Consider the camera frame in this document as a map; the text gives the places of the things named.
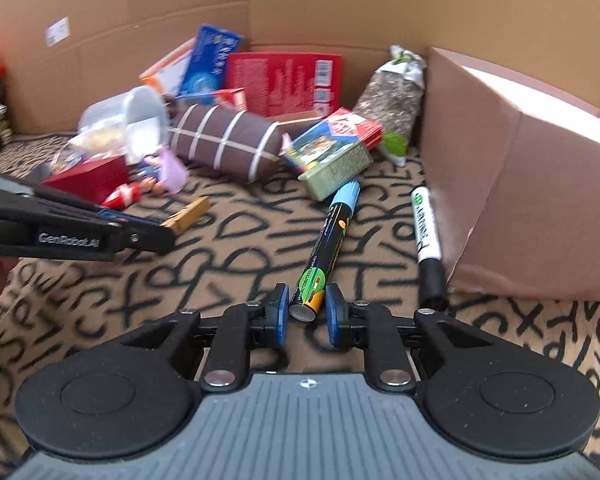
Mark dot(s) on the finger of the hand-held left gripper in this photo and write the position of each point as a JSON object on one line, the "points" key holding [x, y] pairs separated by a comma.
{"points": [[95, 212], [150, 240]]}

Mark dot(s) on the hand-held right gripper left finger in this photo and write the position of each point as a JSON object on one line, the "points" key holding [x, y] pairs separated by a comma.
{"points": [[280, 317]]}

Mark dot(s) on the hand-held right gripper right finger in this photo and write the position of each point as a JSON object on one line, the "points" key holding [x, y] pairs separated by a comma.
{"points": [[334, 317]]}

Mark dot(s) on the red gift box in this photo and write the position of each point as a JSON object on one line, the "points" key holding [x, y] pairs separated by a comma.
{"points": [[87, 177]]}

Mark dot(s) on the wooden clothespin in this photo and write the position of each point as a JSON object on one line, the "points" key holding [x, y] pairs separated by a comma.
{"points": [[190, 214]]}

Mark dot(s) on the blue cap black marker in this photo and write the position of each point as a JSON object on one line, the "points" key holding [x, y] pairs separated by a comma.
{"points": [[325, 250]]}

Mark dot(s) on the clear plastic jar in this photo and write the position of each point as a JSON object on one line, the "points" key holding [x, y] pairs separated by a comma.
{"points": [[130, 115]]}

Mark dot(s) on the pink cardboard box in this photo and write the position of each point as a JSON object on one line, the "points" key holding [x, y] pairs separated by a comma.
{"points": [[520, 200]]}

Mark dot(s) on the red squeeze tube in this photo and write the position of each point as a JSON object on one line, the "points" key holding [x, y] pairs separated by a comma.
{"points": [[122, 196]]}

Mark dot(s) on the tan letter-print mat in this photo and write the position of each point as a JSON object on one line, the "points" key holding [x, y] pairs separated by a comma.
{"points": [[215, 270]]}

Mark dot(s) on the white marker with black cap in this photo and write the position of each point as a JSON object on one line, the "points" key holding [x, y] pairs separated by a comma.
{"points": [[426, 240]]}

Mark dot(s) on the brown checked pencil pouch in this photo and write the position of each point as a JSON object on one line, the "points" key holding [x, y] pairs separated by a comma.
{"points": [[220, 140]]}

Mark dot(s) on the orange white medicine box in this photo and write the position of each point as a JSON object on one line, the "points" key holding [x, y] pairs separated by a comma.
{"points": [[167, 72]]}

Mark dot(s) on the red blue picture box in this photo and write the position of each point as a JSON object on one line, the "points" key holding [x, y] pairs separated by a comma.
{"points": [[330, 145], [230, 97]]}

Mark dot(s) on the white shipping label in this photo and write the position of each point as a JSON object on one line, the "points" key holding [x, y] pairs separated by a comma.
{"points": [[59, 31]]}

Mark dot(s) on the small kraft cardboard box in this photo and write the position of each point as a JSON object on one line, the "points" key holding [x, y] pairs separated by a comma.
{"points": [[292, 119]]}

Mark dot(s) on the blue medicine box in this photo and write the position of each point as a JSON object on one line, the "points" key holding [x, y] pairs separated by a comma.
{"points": [[207, 60]]}

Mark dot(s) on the red flat box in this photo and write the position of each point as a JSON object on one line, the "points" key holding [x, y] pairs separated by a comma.
{"points": [[280, 80]]}

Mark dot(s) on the brown cardboard sheet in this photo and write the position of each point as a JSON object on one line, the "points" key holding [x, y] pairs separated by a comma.
{"points": [[380, 0], [105, 0]]}

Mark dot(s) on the dried herb bag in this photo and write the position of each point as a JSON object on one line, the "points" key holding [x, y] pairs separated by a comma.
{"points": [[392, 100]]}

